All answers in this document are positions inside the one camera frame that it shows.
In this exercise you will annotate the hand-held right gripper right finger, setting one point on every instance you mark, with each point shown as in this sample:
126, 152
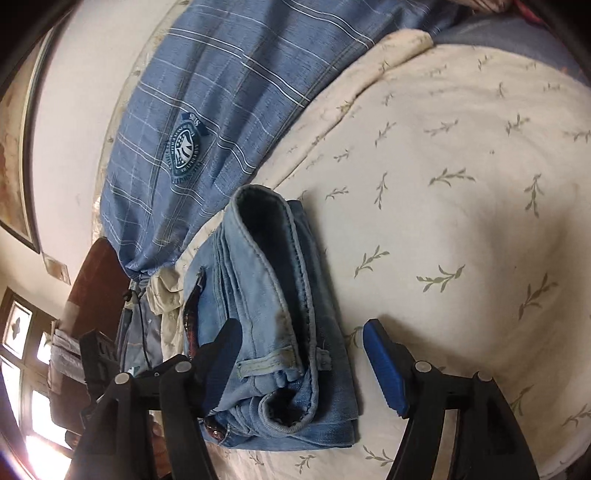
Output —
384, 369

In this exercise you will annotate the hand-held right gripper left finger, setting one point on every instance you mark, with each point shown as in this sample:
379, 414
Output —
221, 369

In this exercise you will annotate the blue denim pants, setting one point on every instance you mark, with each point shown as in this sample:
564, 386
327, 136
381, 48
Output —
277, 258

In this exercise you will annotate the white folded stack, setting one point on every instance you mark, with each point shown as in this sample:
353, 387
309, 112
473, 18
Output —
64, 355

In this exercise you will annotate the grey patterned quilt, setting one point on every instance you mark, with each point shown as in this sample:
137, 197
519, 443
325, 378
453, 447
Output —
130, 334

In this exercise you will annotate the brown wooden headboard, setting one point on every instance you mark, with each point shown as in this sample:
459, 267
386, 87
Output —
97, 272

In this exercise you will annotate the cream leaf-print blanket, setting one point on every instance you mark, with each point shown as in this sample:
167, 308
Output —
461, 184

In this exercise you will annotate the blue striped cloth with emblem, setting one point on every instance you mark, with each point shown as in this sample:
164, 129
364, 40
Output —
231, 92

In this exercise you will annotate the blue grey cloth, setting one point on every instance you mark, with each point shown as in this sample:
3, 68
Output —
508, 37

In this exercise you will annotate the wooden frame window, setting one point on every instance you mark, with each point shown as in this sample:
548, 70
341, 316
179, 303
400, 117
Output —
18, 323

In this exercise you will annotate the wall switch plate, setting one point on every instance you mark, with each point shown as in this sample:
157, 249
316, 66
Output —
56, 267

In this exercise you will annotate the framed wall picture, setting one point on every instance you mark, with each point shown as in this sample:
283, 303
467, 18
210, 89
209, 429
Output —
14, 184

